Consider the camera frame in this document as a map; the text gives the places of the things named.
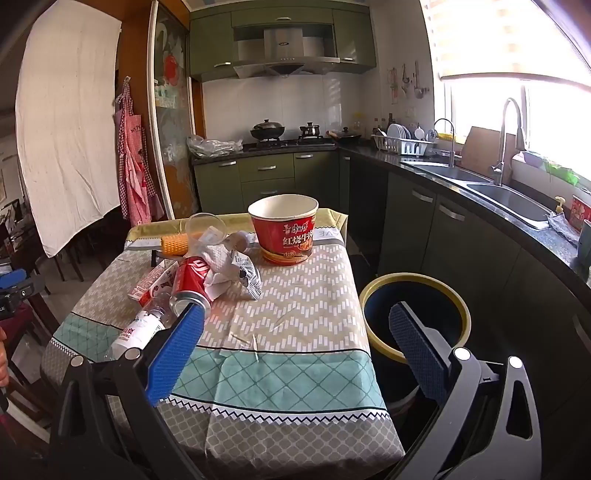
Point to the red box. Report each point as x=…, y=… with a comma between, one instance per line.
x=582, y=213

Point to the dark wooden chair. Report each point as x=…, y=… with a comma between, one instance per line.
x=64, y=265

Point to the gas stove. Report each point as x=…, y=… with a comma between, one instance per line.
x=286, y=144

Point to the black wok with lid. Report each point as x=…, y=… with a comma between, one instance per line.
x=268, y=130

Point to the dark stone countertop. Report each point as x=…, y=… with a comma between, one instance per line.
x=531, y=233

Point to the grey cloth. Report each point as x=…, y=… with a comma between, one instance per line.
x=563, y=228

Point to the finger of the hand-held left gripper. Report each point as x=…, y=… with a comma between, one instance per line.
x=11, y=278

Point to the green lower cabinets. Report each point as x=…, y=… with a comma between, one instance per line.
x=272, y=170

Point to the green plastic packet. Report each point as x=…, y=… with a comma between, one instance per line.
x=563, y=171

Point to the soap pump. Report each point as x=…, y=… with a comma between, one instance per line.
x=560, y=206

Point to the orange honeycomb textured object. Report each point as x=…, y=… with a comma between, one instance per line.
x=176, y=245

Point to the window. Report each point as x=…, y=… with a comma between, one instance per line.
x=554, y=120

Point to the tall steel faucet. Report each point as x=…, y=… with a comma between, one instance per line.
x=498, y=161

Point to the black and white printed wrapper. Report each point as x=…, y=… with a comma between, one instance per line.
x=249, y=277

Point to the clear plastic water bottle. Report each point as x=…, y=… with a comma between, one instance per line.
x=138, y=332

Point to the red checked apron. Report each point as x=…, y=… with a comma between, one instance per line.
x=134, y=161

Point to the black frying pan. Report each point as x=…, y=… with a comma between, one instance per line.
x=346, y=135

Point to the glass sliding door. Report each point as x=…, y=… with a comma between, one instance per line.
x=173, y=115

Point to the small steel faucet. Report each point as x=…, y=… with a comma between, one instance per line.
x=451, y=143

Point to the clear plastic cup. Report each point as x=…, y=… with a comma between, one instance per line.
x=203, y=228

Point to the small black pot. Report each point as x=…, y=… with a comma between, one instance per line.
x=310, y=131

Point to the beige round scrap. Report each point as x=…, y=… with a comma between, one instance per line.
x=238, y=241

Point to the blue bin with yellow rim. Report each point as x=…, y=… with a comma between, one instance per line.
x=415, y=295

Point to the yellow sponge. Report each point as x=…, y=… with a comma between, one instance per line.
x=445, y=136

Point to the hanging kitchen utensils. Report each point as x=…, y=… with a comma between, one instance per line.
x=411, y=81

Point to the window blind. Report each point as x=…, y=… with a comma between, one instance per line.
x=485, y=41

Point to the white paper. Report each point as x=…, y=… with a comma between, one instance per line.
x=219, y=270

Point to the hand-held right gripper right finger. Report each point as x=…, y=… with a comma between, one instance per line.
x=415, y=341

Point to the white hanging sheet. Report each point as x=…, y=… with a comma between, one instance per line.
x=64, y=129

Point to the person's left hand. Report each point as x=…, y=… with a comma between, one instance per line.
x=3, y=360

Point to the steel double sink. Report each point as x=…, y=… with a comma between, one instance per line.
x=508, y=198

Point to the red soda can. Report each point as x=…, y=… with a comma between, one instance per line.
x=189, y=277

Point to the white dish rack with plates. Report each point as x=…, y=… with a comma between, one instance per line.
x=406, y=147

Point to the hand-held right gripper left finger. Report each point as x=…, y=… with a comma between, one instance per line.
x=178, y=350

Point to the seasoning bottles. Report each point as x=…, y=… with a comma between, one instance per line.
x=376, y=124

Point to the red instant noodle cup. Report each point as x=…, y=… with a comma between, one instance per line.
x=284, y=240

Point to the red and white carton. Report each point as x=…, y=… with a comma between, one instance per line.
x=152, y=284

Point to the clear plastic bag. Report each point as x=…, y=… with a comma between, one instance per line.
x=212, y=147

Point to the steel range hood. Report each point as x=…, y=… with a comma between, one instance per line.
x=281, y=46

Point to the wooden cutting board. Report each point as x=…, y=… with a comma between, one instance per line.
x=480, y=152

